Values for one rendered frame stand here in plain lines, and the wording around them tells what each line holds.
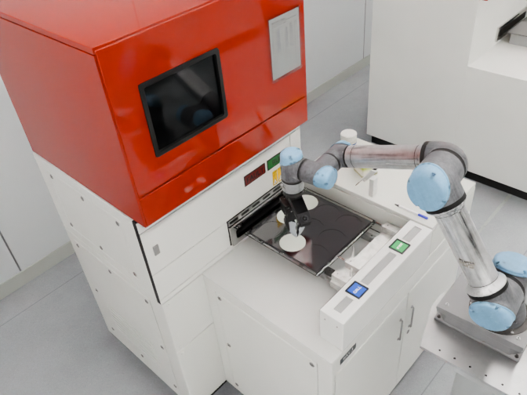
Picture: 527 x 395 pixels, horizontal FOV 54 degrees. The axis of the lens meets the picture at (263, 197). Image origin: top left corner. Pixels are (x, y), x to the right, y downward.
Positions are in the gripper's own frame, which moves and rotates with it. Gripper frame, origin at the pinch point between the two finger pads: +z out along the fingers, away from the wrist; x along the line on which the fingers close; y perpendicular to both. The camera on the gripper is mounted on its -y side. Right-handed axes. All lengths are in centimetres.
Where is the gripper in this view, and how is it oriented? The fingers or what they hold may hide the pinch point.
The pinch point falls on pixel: (297, 235)
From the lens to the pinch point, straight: 190.7
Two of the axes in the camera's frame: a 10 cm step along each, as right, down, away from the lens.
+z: 0.8, 7.8, 6.2
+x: -9.5, 2.6, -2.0
